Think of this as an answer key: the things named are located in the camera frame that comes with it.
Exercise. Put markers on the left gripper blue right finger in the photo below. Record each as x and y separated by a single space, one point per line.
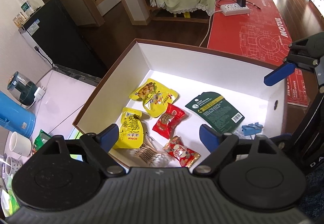
209 137

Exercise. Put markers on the brown white storage box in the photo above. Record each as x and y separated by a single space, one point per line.
190 71

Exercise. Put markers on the green tissue pack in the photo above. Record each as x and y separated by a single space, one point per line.
9 203

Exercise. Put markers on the red snack packet gold label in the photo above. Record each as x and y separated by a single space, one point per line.
167 122

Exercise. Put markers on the white ceramic cup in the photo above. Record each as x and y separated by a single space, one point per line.
20 144

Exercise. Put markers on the white power strip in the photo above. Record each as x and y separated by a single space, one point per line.
234 9

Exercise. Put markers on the dark green humidifier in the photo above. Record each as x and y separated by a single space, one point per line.
22 89

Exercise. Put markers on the green snack bag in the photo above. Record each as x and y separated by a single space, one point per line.
40 140

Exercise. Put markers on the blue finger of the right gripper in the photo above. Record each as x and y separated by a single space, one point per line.
282 72

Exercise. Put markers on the dark green sachet card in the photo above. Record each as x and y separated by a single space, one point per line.
213 108

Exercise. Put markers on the blue thermos jug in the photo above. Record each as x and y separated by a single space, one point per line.
15 118

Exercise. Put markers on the grey patterned mug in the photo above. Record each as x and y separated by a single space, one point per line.
12 165

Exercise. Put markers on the yellow snack packet small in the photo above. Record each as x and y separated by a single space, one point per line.
131 133

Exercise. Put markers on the red yellow candy packet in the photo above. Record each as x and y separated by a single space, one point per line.
176 148

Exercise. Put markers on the blue binder clip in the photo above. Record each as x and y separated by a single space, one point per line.
252 129

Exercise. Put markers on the red motul floor mat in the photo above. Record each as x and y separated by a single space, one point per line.
260 35

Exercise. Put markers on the yellow snack packet large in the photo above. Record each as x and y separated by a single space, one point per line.
155 97

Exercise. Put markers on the white power adapter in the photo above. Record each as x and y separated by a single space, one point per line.
39 93

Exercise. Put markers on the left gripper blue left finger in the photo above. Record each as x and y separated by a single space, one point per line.
108 137

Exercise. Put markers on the black mini fridge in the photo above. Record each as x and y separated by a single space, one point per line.
52 33

